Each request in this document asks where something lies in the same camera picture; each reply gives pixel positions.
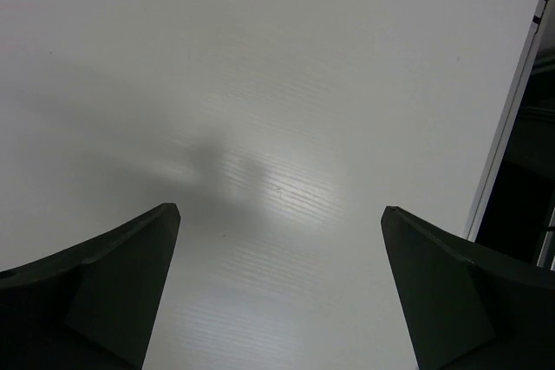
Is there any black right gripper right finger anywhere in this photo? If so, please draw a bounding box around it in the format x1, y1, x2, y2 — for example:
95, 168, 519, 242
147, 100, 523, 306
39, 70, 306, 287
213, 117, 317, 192
381, 206, 554, 369

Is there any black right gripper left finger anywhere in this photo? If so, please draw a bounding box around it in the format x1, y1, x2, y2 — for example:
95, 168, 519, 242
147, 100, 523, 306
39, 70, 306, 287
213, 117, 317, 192
1, 203, 180, 369

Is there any aluminium table frame rail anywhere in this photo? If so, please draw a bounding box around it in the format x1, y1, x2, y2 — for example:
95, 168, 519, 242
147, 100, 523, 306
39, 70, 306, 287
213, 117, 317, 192
465, 0, 554, 241

